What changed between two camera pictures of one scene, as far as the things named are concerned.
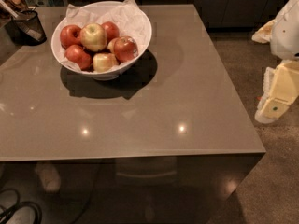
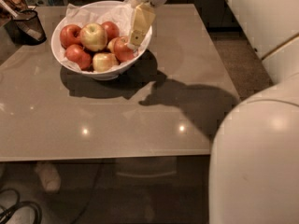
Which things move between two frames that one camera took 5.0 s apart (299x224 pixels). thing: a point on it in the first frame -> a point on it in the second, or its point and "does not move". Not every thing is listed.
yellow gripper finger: (280, 89) -> (144, 17)
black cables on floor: (8, 212) does not move
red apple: (77, 54) does not move
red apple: (70, 35) does not move
